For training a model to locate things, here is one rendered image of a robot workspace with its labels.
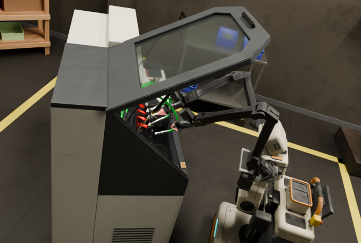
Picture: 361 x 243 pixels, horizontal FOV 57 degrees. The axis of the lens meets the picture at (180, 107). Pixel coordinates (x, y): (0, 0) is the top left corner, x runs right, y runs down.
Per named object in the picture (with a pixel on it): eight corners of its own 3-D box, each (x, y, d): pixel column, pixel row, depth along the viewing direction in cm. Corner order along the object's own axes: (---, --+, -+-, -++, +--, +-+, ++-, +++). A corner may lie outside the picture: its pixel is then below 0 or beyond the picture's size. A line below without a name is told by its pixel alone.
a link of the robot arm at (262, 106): (282, 118, 176) (283, 107, 184) (257, 109, 179) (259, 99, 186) (257, 171, 205) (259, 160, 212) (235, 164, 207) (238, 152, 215)
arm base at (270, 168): (274, 176, 202) (274, 163, 212) (267, 168, 200) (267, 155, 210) (262, 181, 206) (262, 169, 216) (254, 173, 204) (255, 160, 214)
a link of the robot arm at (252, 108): (265, 120, 180) (268, 108, 188) (262, 111, 177) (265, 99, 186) (195, 129, 201) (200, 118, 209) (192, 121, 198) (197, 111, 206)
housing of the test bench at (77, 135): (89, 262, 258) (107, 106, 175) (51, 264, 251) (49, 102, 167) (96, 141, 369) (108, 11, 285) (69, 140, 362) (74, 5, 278)
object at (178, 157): (182, 191, 232) (188, 175, 223) (177, 191, 231) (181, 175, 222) (170, 133, 281) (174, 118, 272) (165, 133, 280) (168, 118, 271)
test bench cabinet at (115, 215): (163, 259, 273) (183, 196, 229) (89, 262, 258) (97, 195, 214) (154, 191, 328) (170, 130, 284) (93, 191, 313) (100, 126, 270)
